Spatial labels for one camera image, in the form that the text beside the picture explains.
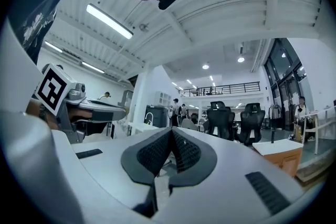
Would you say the white counter on metal legs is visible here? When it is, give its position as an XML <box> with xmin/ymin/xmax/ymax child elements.
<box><xmin>127</xmin><ymin>122</ymin><xmax>160</xmax><ymax>137</ymax></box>

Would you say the black balcony railing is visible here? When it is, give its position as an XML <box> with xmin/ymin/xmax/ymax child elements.
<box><xmin>178</xmin><ymin>81</ymin><xmax>261</xmax><ymax>98</ymax></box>

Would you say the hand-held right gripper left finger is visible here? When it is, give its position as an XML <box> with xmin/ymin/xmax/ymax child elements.
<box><xmin>71</xmin><ymin>127</ymin><xmax>173</xmax><ymax>219</ymax></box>

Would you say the person's left forearm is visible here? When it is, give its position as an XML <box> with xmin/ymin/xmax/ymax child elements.
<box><xmin>25</xmin><ymin>99</ymin><xmax>44</xmax><ymax>116</ymax></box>

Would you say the person's left hand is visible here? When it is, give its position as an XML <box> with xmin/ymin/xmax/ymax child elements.
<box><xmin>68</xmin><ymin>109</ymin><xmax>93</xmax><ymax>124</ymax></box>

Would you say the wooden nightstand with white top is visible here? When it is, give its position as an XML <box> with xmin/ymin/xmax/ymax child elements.
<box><xmin>252</xmin><ymin>138</ymin><xmax>304</xmax><ymax>178</ymax></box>

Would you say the black office chair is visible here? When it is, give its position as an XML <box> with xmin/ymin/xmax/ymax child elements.
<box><xmin>236</xmin><ymin>103</ymin><xmax>266</xmax><ymax>146</ymax></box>
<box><xmin>206</xmin><ymin>101</ymin><xmax>236</xmax><ymax>141</ymax></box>

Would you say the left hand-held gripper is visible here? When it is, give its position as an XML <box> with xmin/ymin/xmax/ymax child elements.
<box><xmin>34</xmin><ymin>62</ymin><xmax>128</xmax><ymax>144</ymax></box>

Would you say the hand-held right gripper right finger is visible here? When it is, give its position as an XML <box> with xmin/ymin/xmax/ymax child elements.
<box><xmin>154</xmin><ymin>127</ymin><xmax>307</xmax><ymax>224</ymax></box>

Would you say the white cubby shelf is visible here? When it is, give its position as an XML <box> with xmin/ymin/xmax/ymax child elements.
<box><xmin>154</xmin><ymin>91</ymin><xmax>172</xmax><ymax>107</ymax></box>

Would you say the dark framed window wall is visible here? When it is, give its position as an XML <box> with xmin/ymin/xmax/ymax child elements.
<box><xmin>264</xmin><ymin>38</ymin><xmax>313</xmax><ymax>131</ymax></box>

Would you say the black cabinet with white faucet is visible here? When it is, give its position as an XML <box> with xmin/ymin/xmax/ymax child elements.
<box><xmin>145</xmin><ymin>105</ymin><xmax>169</xmax><ymax>129</ymax></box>

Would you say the white ceiling tube light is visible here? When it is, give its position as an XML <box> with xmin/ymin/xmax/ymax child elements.
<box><xmin>44</xmin><ymin>40</ymin><xmax>64</xmax><ymax>54</ymax></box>
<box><xmin>86</xmin><ymin>3</ymin><xmax>134</xmax><ymax>40</ymax></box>
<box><xmin>81</xmin><ymin>61</ymin><xmax>106</xmax><ymax>74</ymax></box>

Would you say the clothes rack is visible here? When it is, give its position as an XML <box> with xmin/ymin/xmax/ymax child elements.
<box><xmin>268</xmin><ymin>103</ymin><xmax>283</xmax><ymax>130</ymax></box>

